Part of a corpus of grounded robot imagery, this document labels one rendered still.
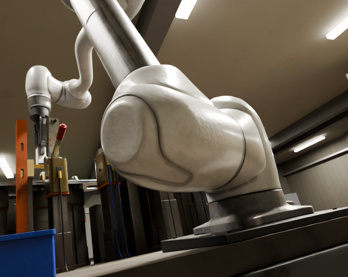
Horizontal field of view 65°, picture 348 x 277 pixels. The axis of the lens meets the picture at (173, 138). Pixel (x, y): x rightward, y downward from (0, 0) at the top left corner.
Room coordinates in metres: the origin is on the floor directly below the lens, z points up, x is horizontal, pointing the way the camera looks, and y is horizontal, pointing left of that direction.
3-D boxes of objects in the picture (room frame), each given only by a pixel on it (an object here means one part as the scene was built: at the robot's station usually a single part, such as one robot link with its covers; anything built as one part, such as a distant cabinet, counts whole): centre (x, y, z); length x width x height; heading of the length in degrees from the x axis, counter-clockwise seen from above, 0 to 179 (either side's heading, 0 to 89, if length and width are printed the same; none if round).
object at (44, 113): (1.01, 0.53, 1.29); 0.08 x 0.07 x 0.09; 43
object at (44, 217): (1.00, 0.54, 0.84); 0.07 x 0.04 x 0.29; 133
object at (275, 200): (0.61, -0.14, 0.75); 0.22 x 0.18 x 0.06; 121
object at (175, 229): (1.00, 0.07, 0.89); 0.09 x 0.08 x 0.38; 43
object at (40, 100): (1.01, 0.52, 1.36); 0.09 x 0.09 x 0.06
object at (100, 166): (0.98, 0.26, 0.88); 0.11 x 0.07 x 0.37; 43
